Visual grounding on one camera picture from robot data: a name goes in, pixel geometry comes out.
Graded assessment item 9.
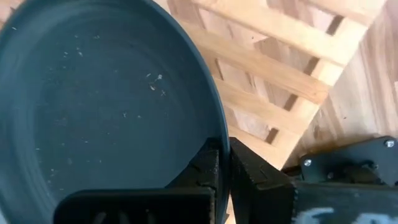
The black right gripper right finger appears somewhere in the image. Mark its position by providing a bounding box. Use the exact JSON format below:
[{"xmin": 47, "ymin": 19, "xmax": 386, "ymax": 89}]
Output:
[{"xmin": 229, "ymin": 136, "xmax": 398, "ymax": 224}]

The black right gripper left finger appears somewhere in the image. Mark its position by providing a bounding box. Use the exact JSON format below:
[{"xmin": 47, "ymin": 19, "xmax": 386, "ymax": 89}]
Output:
[{"xmin": 54, "ymin": 138, "xmax": 222, "ymax": 224}]

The dark grey round plate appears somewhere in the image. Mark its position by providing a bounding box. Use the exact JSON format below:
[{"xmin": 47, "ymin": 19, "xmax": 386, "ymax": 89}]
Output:
[{"xmin": 0, "ymin": 0, "xmax": 231, "ymax": 224}]

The slatted wooden shelf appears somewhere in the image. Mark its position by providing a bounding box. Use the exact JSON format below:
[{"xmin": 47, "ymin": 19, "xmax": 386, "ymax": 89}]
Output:
[{"xmin": 152, "ymin": 0, "xmax": 388, "ymax": 224}]

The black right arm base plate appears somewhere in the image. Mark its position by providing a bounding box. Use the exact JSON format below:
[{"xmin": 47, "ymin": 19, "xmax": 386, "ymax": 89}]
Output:
[{"xmin": 282, "ymin": 136, "xmax": 398, "ymax": 187}]

